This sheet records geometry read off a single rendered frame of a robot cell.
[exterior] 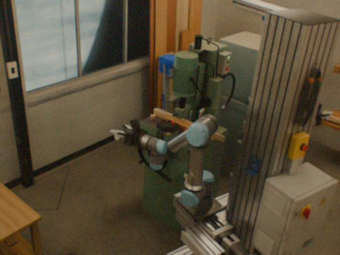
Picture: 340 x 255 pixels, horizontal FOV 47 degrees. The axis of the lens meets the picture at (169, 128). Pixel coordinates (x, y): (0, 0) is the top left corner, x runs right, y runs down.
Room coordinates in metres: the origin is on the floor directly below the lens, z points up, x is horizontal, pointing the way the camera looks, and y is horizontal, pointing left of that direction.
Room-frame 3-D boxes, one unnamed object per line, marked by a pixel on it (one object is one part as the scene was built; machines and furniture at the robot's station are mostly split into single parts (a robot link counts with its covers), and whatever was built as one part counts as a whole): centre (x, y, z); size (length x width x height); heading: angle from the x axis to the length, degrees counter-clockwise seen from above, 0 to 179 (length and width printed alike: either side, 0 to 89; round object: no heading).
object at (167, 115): (2.66, -0.19, 0.95); 0.55 x 0.02 x 0.04; 54
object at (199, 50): (2.85, -0.16, 1.54); 0.08 x 0.08 x 0.17; 54
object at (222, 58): (2.92, -0.38, 1.40); 0.10 x 0.06 x 0.16; 144
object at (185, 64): (2.74, -0.08, 1.35); 0.18 x 0.18 x 0.31
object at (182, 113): (2.75, -0.10, 1.03); 0.14 x 0.07 x 0.09; 144
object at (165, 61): (3.63, 0.00, 0.58); 0.27 x 0.25 x 1.16; 53
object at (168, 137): (2.58, 0.02, 0.92); 0.15 x 0.13 x 0.09; 54
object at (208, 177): (1.91, -0.23, 0.98); 0.13 x 0.12 x 0.14; 152
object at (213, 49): (2.98, -0.25, 1.16); 0.22 x 0.22 x 0.72; 54
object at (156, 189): (2.84, -0.15, 0.36); 0.58 x 0.45 x 0.71; 144
